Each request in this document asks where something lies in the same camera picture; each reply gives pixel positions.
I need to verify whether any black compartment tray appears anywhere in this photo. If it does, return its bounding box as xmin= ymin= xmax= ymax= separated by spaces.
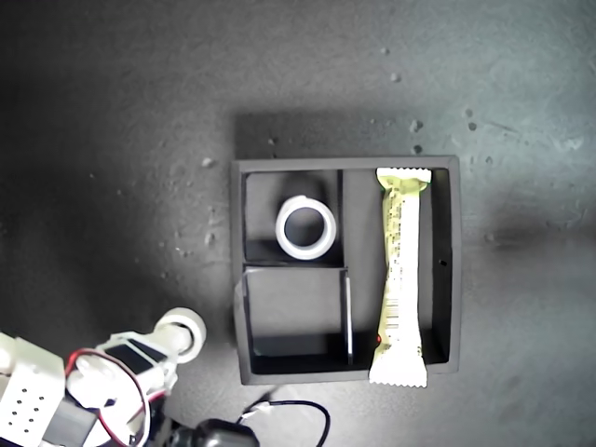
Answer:
xmin=230 ymin=156 xmax=463 ymax=386

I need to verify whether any black camera cable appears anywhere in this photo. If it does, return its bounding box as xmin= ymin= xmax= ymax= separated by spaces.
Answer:
xmin=236 ymin=393 xmax=332 ymax=447

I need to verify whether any cream snack bar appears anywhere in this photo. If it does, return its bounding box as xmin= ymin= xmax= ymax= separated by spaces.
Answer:
xmin=368 ymin=167 xmax=435 ymax=389

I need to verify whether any red servo wire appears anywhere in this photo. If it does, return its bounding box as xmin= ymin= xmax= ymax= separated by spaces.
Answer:
xmin=64 ymin=351 xmax=153 ymax=444

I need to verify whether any large white tape roll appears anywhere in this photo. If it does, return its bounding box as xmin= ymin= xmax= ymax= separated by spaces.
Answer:
xmin=275 ymin=195 xmax=338 ymax=262

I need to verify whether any small white tape roll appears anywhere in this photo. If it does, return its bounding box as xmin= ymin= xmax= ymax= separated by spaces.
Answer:
xmin=156 ymin=306 xmax=208 ymax=365

